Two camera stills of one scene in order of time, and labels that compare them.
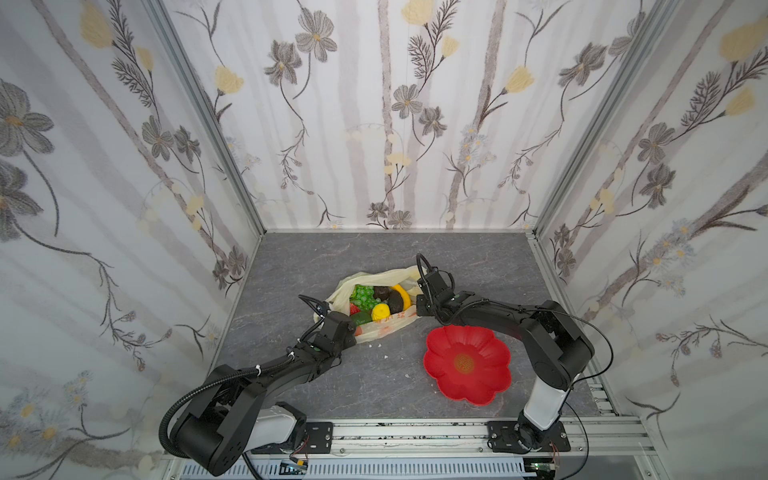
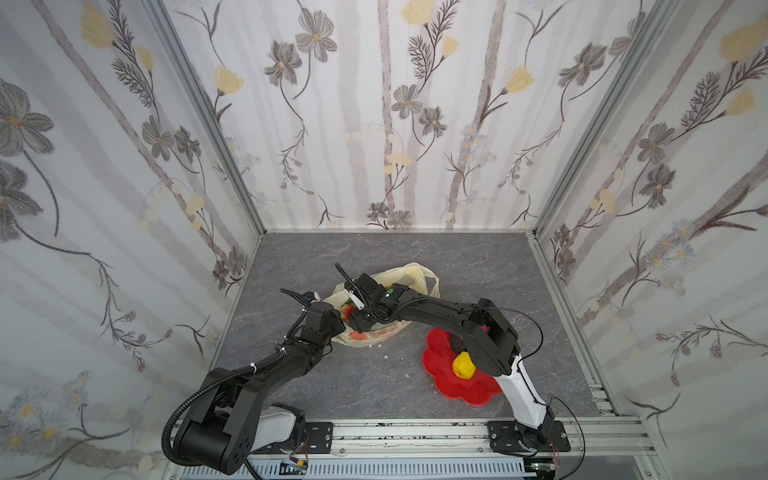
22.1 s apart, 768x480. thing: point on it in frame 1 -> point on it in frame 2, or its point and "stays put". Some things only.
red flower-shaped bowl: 468,362 stays put
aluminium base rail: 435,451 stays put
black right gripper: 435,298 -> 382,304
